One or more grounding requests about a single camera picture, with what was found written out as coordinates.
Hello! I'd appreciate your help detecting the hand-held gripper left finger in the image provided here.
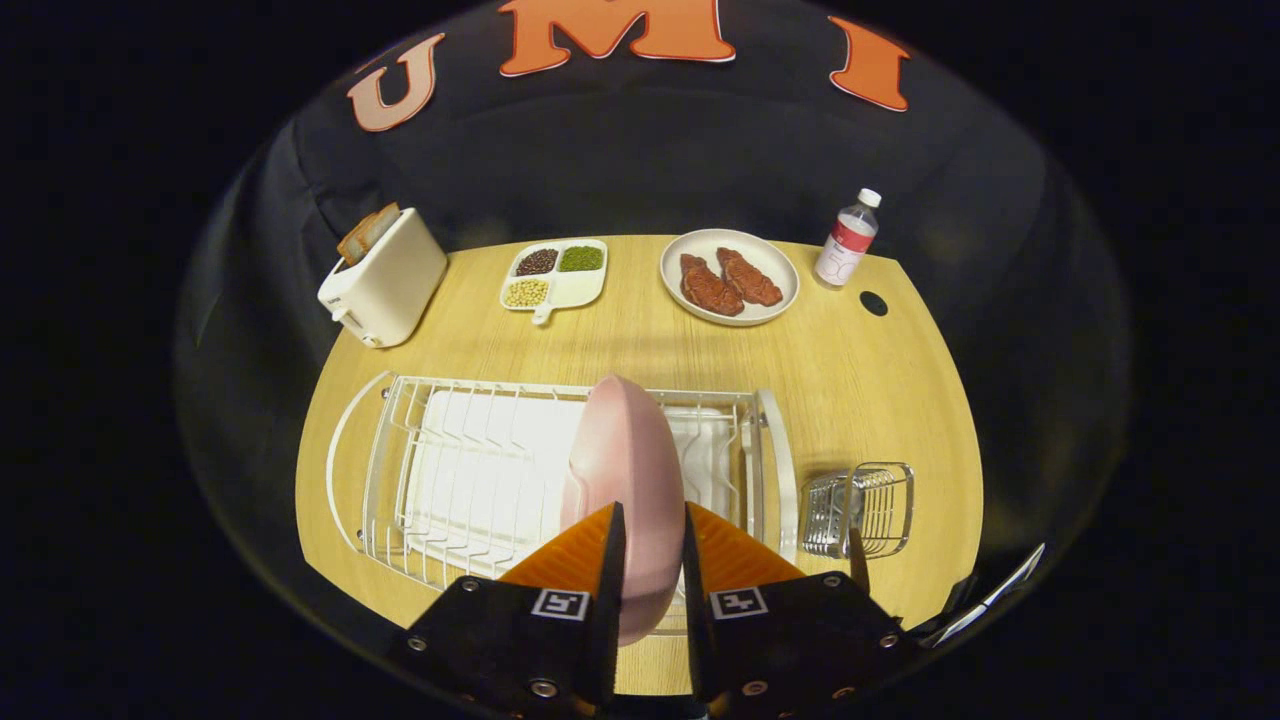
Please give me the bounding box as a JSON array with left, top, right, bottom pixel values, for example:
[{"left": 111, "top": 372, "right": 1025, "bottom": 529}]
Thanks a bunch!
[{"left": 390, "top": 502, "right": 628, "bottom": 716}]

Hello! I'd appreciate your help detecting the white divided dish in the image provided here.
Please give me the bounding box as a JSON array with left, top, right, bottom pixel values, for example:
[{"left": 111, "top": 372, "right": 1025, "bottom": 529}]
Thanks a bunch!
[{"left": 499, "top": 238, "right": 609, "bottom": 326}]

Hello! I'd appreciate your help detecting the beige plate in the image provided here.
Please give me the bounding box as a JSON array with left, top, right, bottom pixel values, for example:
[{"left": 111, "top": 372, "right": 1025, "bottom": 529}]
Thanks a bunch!
[{"left": 659, "top": 228, "right": 801, "bottom": 328}]

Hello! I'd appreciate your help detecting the metal wire basket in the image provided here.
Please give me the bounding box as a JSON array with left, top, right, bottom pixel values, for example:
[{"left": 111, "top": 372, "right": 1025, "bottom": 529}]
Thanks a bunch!
[{"left": 800, "top": 461, "right": 915, "bottom": 560}]

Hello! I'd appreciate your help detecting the white drip tray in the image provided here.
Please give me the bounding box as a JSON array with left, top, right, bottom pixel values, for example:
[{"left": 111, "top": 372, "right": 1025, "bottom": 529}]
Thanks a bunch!
[{"left": 400, "top": 390, "right": 736, "bottom": 576}]

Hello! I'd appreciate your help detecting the red meat piece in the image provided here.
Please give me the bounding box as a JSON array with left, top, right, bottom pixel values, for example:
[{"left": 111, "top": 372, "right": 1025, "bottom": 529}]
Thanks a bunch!
[
  {"left": 716, "top": 247, "right": 785, "bottom": 307},
  {"left": 680, "top": 253, "right": 746, "bottom": 318}
]

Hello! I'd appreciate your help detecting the brown toast slice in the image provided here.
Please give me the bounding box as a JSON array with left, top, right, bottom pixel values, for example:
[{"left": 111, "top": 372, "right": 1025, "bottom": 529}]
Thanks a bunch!
[
  {"left": 336, "top": 215, "right": 376, "bottom": 266},
  {"left": 355, "top": 202, "right": 403, "bottom": 251}
]

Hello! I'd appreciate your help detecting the pink plate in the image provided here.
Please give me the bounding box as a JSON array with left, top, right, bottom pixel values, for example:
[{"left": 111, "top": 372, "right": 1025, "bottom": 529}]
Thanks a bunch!
[{"left": 560, "top": 374, "right": 688, "bottom": 648}]

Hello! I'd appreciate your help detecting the white wire dish rack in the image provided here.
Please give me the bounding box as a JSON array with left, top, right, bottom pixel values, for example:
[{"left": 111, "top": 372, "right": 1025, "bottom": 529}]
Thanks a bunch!
[{"left": 325, "top": 370, "right": 799, "bottom": 636}]

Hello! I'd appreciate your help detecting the clear plastic bottle red label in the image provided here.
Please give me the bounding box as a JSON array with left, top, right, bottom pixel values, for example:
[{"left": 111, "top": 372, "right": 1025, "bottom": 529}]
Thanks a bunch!
[{"left": 813, "top": 188, "right": 883, "bottom": 291}]

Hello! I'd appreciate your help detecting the white toaster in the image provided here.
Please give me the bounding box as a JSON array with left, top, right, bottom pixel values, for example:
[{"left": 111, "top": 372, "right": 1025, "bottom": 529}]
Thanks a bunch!
[{"left": 317, "top": 207, "right": 450, "bottom": 349}]

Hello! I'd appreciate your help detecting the black backdrop cloth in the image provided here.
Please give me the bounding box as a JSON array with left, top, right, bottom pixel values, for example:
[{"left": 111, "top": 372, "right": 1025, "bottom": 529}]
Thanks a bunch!
[{"left": 175, "top": 0, "right": 1131, "bottom": 641}]

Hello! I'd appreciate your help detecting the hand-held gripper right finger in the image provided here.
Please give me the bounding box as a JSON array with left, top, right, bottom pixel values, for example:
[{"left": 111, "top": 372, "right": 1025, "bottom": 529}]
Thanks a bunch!
[{"left": 683, "top": 502, "right": 916, "bottom": 716}]

